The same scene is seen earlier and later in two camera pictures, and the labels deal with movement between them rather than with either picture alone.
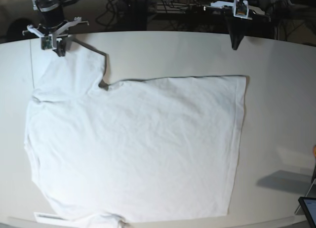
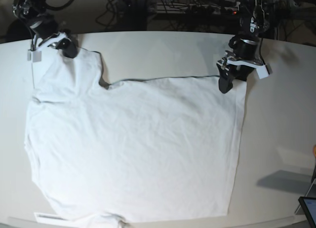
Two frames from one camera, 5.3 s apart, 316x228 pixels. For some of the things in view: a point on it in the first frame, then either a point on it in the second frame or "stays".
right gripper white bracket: [237, 26] -> [227, 74]
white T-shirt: [142, 149] stays
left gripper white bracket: [61, 45] -> [69, 48]
